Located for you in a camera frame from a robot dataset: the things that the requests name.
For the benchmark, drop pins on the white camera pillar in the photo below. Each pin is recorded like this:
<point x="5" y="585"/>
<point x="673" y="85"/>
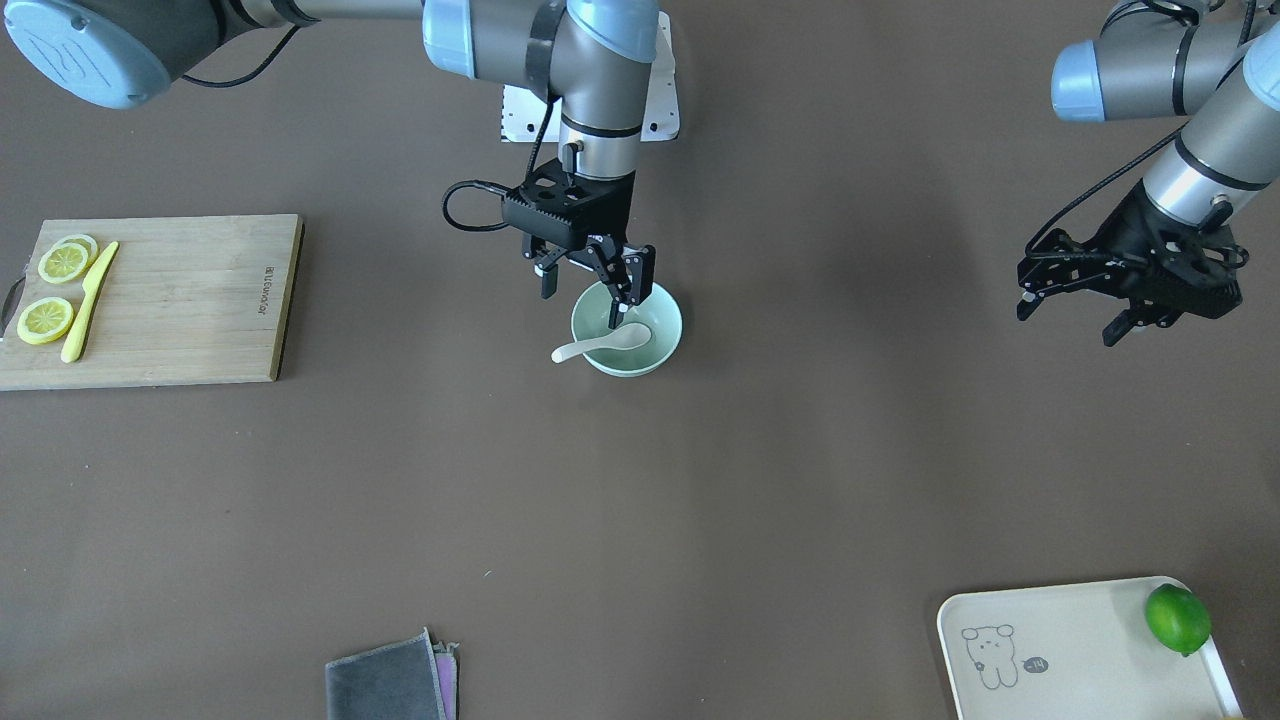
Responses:
<point x="521" y="110"/>

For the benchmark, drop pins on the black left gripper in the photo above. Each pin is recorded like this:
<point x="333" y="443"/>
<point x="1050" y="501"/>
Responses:
<point x="1128" y="228"/>

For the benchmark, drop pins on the stacked lemon slices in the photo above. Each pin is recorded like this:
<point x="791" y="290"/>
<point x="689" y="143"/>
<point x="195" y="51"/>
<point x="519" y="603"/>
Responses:
<point x="68" y="259"/>

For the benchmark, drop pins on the green lime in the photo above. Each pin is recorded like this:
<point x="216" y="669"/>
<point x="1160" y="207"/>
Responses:
<point x="1177" y="619"/>

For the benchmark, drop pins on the grey folded cloth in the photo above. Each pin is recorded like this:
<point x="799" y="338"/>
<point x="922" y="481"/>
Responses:
<point x="414" y="679"/>

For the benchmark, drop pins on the bamboo cutting board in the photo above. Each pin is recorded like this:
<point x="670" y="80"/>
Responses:
<point x="186" y="300"/>

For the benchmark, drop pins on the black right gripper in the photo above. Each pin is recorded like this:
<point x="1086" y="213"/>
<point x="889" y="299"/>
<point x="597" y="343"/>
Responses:
<point x="617" y="212"/>

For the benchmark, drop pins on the white ceramic spoon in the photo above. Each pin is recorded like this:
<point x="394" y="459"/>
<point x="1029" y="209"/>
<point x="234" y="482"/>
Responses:
<point x="625" y="338"/>

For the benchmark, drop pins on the lemon slice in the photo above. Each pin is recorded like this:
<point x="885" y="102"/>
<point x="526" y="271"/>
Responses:
<point x="45" y="321"/>

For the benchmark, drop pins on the cream rabbit tray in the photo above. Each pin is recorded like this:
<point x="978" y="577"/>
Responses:
<point x="1074" y="651"/>

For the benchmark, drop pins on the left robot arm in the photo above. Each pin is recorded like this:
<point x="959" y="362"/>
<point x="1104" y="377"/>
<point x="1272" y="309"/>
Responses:
<point x="1167" y="59"/>

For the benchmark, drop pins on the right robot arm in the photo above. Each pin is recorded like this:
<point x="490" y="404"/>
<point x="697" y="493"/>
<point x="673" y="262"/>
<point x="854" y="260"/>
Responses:
<point x="589" y="61"/>

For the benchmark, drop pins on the yellow plastic knife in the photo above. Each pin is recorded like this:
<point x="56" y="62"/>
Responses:
<point x="76" y="338"/>

